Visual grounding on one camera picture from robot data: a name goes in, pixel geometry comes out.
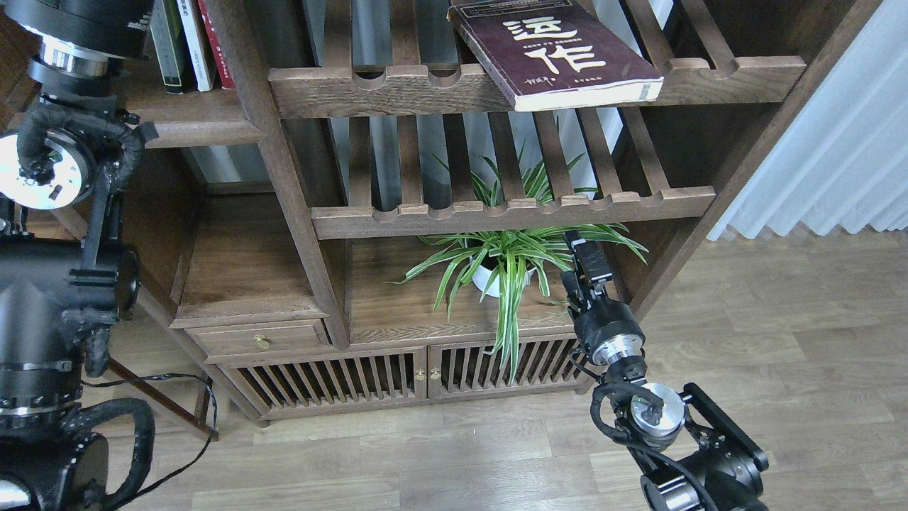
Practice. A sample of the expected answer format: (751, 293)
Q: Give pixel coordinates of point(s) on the white upright book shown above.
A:
(198, 45)

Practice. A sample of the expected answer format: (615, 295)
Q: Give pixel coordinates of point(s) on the green spider plant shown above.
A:
(509, 255)

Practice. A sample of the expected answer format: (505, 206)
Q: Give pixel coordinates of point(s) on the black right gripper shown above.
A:
(605, 327)

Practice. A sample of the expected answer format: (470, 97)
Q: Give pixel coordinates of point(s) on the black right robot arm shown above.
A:
(692, 455)

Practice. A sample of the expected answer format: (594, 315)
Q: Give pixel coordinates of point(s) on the red upright book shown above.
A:
(224, 74)

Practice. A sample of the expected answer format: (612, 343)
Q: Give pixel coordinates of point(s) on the brass drawer knob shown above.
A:
(262, 342)

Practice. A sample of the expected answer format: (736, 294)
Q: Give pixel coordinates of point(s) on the dark maroon book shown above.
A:
(550, 55)

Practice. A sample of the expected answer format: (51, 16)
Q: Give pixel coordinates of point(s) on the white plant pot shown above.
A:
(488, 277)

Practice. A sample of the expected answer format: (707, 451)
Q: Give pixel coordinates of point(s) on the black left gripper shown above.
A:
(115, 28)

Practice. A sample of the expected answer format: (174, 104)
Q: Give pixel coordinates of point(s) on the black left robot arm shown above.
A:
(68, 163)

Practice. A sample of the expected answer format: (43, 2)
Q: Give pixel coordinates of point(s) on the white curtain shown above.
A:
(842, 164)

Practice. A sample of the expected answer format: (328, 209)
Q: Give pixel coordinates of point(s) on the yellow and black book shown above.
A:
(170, 45)

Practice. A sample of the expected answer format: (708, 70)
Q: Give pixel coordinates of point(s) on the dark wooden bookshelf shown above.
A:
(287, 206)

